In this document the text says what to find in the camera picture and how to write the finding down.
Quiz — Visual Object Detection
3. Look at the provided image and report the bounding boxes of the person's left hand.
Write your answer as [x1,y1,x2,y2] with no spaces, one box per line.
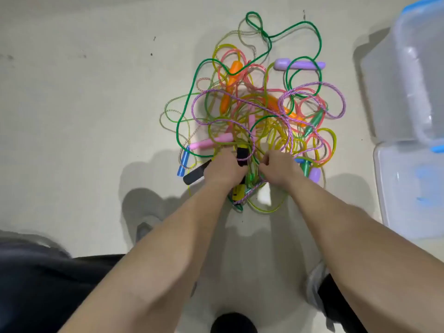
[203,145,251,196]

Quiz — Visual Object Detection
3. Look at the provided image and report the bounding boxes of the person's right hand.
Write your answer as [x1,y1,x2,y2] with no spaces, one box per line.
[257,149,307,193]

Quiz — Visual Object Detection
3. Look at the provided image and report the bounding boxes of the pink rope with black-yellow handles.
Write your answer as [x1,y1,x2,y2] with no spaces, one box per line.
[182,80,348,205]

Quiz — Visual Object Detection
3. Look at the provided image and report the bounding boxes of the pile of colourful jump ropes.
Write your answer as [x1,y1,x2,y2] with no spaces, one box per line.
[160,12,348,214]

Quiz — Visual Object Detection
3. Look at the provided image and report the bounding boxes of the clear storage box blue latches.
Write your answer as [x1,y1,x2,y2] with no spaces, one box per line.
[359,0,444,153]

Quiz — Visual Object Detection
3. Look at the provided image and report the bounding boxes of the person's left forearm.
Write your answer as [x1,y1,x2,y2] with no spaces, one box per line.
[59,182,240,333]

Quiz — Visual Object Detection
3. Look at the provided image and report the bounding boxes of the person's right forearm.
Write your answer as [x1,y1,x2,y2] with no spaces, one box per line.
[281,175,444,333]

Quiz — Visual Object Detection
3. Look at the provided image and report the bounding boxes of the clear plastic box lid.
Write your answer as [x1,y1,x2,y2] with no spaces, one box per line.
[373,141,444,240]

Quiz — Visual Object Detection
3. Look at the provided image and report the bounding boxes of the grey left shoe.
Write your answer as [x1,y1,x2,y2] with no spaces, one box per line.
[135,216,166,244]

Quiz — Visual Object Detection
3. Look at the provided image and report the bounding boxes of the grey shoe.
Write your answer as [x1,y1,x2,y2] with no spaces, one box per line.
[135,216,166,244]
[304,262,333,309]

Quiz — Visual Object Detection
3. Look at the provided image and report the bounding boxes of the grey right shoe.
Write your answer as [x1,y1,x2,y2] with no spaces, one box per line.
[304,262,333,309]

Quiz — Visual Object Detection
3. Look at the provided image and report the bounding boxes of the black shorts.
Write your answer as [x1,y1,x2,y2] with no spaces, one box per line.
[0,231,369,333]

